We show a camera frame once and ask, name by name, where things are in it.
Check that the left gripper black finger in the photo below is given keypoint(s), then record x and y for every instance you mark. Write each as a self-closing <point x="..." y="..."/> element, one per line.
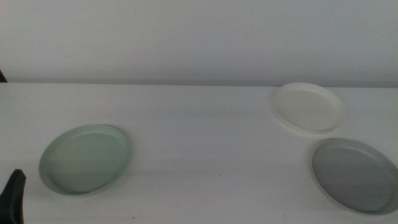
<point x="13" y="199"/>

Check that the pale green shallow bowl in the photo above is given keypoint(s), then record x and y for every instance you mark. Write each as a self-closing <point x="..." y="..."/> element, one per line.
<point x="84" y="160"/>

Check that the white shallow bowl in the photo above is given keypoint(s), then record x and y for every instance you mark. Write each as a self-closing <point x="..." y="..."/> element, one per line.
<point x="308" y="109"/>

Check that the grey shallow bowl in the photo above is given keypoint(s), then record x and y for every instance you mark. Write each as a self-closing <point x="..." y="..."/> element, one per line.
<point x="354" y="175"/>

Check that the small dark background object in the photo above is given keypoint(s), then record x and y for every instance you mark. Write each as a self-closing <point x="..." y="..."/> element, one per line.
<point x="2" y="77"/>

